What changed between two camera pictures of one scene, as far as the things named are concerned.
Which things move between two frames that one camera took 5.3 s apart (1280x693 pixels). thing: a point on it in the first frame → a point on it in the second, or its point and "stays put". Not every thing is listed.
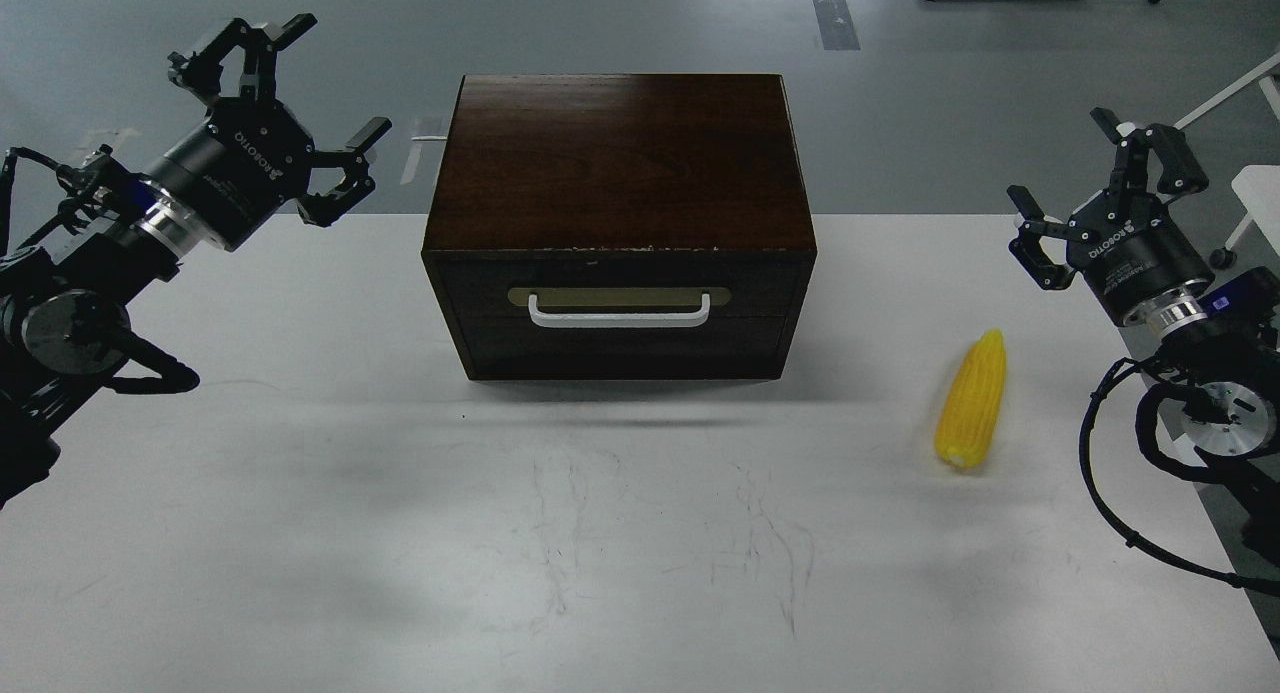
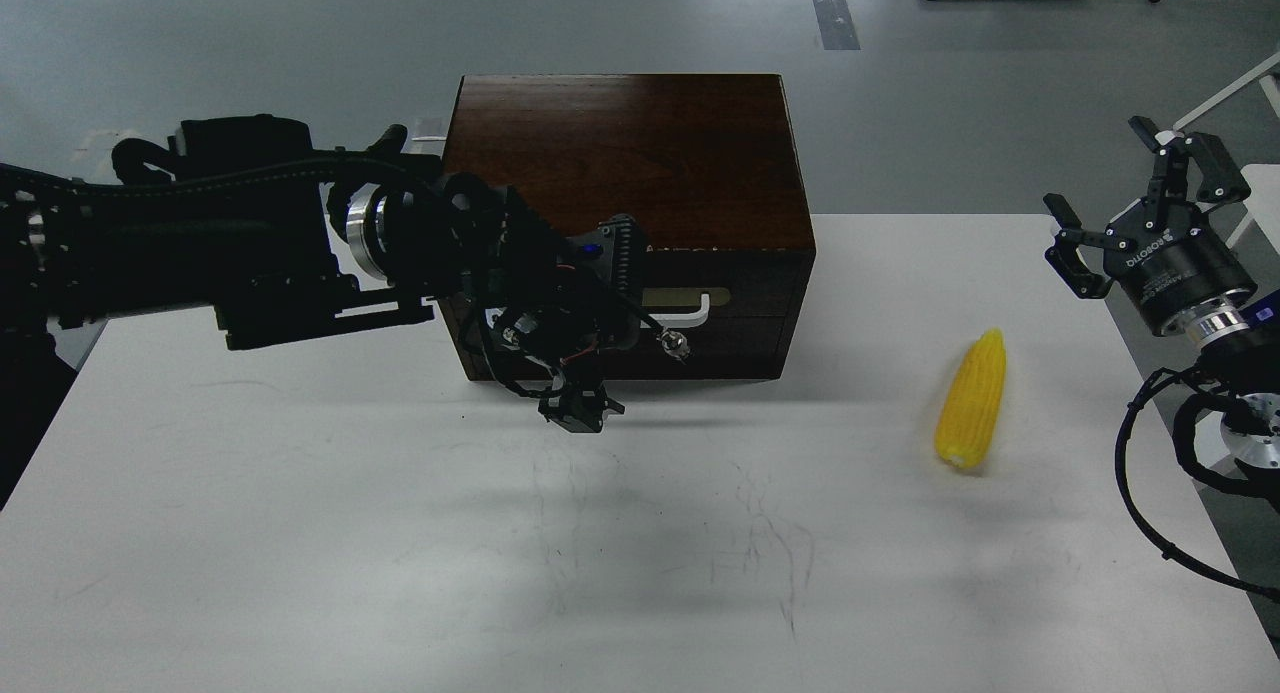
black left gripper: x=237 y=168 → x=550 y=307
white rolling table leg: x=1243 y=82 stays put
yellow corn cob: x=972 y=402 stays put
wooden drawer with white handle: x=537 y=314 stays put
